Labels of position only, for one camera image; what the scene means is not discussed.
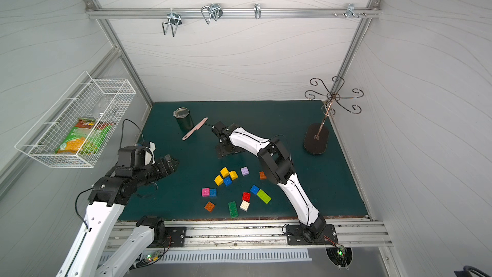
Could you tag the green snack bag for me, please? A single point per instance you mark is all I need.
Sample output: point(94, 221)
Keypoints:
point(86, 137)

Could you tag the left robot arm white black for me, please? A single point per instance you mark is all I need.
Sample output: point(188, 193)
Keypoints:
point(106, 203)

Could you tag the purple lego brick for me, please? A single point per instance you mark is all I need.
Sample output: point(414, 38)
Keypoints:
point(245, 171)

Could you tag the black metal jewelry stand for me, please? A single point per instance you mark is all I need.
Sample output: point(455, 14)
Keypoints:
point(317, 134)

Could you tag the dark green long lego brick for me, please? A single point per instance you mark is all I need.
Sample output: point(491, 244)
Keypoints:
point(233, 211)

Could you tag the lime green long lego brick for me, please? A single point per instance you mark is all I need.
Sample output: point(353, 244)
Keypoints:
point(263, 196)

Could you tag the aluminium crossbar rail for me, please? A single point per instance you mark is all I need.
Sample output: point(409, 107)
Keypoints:
point(229, 13)

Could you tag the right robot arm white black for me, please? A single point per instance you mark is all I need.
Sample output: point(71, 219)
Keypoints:
point(277, 164)

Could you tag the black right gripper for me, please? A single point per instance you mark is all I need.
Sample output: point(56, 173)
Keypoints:
point(221, 145)

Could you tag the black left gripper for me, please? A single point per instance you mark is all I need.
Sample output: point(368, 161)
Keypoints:
point(164, 165)

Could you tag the white wire basket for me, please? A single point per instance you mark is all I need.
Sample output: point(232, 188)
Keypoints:
point(103, 99)

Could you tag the cream lego brick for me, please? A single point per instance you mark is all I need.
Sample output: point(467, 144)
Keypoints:
point(244, 205)

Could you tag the pink plastic knife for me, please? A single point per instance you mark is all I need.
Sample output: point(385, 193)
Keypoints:
point(195, 128)

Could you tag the dark green metal tumbler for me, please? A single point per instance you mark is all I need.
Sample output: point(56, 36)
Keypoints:
point(184, 119)

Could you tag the orange lego brick front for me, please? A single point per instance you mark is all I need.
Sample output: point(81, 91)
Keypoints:
point(209, 206)

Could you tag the metal hook clip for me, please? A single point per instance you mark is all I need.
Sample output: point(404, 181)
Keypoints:
point(212, 12)
point(257, 11)
point(350, 13)
point(171, 25)

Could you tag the red lego brick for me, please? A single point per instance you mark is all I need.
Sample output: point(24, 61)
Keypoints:
point(246, 196)

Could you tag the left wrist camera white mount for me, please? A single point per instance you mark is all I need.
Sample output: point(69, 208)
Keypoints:
point(150, 152)

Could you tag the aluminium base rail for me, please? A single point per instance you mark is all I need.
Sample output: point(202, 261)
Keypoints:
point(248, 234)

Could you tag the yellow lego brick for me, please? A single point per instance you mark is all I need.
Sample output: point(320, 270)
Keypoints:
point(224, 172)
point(219, 180)
point(233, 175)

